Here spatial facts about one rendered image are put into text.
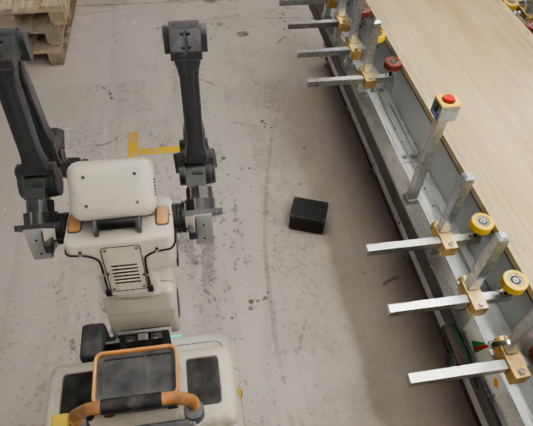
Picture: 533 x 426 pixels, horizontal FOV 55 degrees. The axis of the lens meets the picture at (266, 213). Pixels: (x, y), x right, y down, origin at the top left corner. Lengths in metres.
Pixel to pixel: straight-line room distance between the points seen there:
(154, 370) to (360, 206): 1.92
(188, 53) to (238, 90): 2.59
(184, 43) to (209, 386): 0.96
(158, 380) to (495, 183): 1.42
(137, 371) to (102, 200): 0.50
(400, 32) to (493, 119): 0.74
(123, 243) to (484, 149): 1.51
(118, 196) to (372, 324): 1.68
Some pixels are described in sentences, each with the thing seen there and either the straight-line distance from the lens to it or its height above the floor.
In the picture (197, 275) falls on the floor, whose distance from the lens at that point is 2.76.
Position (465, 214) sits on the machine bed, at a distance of 2.28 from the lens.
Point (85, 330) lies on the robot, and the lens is 1.81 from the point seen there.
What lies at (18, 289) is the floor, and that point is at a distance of 2.93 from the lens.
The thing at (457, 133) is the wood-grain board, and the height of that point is 0.90.
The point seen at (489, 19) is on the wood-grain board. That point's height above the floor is 0.90.
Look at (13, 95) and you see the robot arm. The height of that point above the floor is 1.52.
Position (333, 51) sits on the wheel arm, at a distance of 2.81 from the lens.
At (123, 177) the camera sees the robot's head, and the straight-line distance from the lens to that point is 1.33.
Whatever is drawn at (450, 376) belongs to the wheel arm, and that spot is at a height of 0.86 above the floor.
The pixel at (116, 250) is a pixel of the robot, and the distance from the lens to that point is 1.39.
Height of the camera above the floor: 2.30
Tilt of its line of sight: 50 degrees down
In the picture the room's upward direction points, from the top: 4 degrees clockwise
